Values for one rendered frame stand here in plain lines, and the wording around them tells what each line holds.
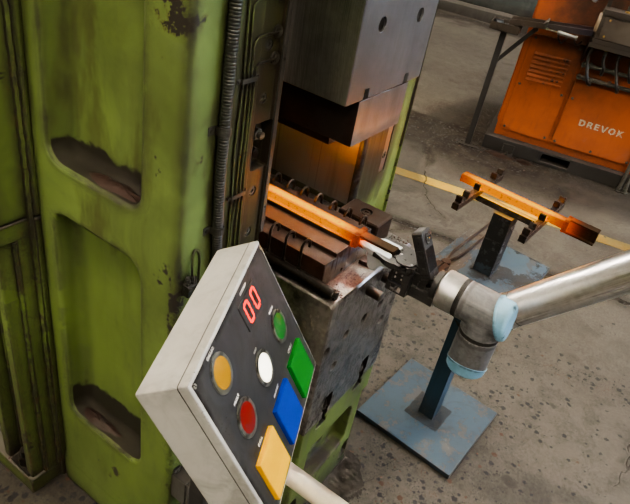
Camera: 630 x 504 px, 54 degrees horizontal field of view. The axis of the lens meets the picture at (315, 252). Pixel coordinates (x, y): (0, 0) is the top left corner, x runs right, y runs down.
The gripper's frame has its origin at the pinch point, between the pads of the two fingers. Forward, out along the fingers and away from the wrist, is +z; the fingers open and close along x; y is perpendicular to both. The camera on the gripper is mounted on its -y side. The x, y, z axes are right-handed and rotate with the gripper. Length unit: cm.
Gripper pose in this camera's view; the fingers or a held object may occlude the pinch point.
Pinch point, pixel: (367, 240)
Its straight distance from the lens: 144.7
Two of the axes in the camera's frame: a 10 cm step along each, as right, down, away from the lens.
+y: -1.6, 8.1, 5.6
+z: -8.1, -4.4, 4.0
